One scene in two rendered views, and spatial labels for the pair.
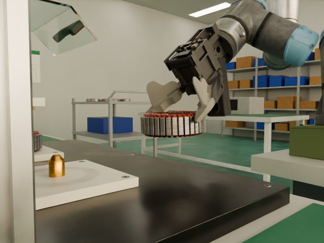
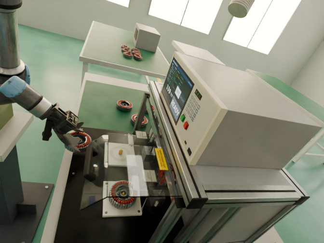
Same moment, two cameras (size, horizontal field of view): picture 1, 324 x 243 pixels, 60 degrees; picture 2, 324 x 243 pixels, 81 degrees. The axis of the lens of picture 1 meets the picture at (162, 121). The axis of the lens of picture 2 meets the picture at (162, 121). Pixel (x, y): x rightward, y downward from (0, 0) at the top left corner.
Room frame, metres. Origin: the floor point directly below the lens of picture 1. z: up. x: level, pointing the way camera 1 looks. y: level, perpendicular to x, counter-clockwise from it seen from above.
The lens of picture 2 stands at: (0.98, 0.47, 1.49)
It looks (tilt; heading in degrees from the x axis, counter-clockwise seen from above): 32 degrees down; 197
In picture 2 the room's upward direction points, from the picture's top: 21 degrees clockwise
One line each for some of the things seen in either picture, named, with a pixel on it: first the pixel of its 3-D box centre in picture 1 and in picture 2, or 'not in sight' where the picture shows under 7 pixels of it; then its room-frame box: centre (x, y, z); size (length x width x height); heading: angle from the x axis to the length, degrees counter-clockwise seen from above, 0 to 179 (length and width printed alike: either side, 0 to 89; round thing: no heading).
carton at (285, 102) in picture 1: (289, 102); not in sight; (6.43, -2.91, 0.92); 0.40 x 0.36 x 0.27; 128
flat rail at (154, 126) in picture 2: not in sight; (156, 135); (0.38, 0.29, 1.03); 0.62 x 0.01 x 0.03; 41
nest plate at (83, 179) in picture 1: (57, 180); not in sight; (0.36, 0.13, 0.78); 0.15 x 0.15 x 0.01; 41
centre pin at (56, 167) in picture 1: (56, 165); not in sight; (0.36, 0.13, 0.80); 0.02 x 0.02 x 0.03
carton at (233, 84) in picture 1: (236, 85); not in sight; (7.52, -1.97, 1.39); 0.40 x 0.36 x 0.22; 132
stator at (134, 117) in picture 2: not in sight; (139, 120); (0.01, 0.03, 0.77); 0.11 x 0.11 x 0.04
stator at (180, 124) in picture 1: (172, 123); (77, 141); (0.49, -0.02, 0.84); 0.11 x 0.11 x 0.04
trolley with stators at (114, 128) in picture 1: (114, 136); not in sight; (3.22, 0.55, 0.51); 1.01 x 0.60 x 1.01; 41
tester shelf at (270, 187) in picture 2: not in sight; (209, 128); (0.24, 0.46, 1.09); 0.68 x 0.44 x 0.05; 41
